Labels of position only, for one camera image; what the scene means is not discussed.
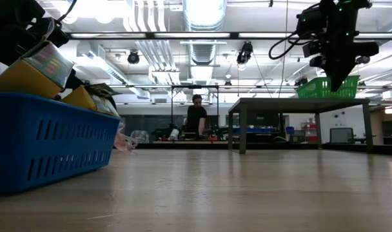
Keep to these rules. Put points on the sticky notes pack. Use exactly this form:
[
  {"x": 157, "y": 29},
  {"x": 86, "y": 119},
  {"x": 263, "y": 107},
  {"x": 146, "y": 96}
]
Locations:
[
  {"x": 22, "y": 80},
  {"x": 80, "y": 98}
]

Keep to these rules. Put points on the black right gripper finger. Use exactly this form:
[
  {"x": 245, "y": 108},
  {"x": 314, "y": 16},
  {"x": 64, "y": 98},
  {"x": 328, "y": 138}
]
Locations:
[
  {"x": 334, "y": 79},
  {"x": 343, "y": 75}
]

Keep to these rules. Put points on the blue plastic basket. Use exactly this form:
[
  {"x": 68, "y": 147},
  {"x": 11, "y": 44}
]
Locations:
[{"x": 54, "y": 106}]

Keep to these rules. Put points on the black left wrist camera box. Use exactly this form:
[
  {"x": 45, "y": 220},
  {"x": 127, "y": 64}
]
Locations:
[{"x": 54, "y": 32}]

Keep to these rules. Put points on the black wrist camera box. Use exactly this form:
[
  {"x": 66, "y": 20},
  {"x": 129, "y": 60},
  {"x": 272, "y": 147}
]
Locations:
[
  {"x": 54, "y": 32},
  {"x": 312, "y": 49}
]

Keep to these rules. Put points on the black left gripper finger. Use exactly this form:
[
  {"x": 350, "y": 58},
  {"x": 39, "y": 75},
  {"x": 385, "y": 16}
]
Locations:
[{"x": 76, "y": 82}]

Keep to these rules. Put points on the black ceiling spotlight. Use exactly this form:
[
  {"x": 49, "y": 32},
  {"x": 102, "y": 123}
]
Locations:
[
  {"x": 246, "y": 51},
  {"x": 363, "y": 60},
  {"x": 133, "y": 58}
]

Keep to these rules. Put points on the green plastic basket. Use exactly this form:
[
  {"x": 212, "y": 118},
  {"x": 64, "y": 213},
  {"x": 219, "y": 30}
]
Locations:
[{"x": 304, "y": 91}]

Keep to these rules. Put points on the person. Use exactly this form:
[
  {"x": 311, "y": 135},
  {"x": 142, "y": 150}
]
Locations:
[{"x": 196, "y": 119}]

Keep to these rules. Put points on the grey perforated metal shelf riser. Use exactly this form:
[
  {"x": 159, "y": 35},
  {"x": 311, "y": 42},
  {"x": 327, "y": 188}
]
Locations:
[{"x": 296, "y": 104}]

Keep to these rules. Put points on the clear plastic bag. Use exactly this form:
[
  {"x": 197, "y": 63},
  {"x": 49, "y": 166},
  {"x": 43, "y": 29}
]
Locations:
[{"x": 141, "y": 137}]

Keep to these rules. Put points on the blue bin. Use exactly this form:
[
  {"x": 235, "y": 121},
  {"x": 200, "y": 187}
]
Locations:
[{"x": 289, "y": 131}]

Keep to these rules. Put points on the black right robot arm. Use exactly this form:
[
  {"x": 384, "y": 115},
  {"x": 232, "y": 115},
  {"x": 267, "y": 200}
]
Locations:
[{"x": 341, "y": 19}]

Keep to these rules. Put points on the black ceiling camera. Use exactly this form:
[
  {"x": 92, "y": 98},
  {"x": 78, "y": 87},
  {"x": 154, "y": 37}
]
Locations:
[{"x": 301, "y": 81}]

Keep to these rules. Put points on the grey monitor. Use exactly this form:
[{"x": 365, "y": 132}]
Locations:
[{"x": 341, "y": 135}]

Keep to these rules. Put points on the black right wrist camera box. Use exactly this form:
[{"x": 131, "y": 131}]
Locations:
[{"x": 312, "y": 49}]

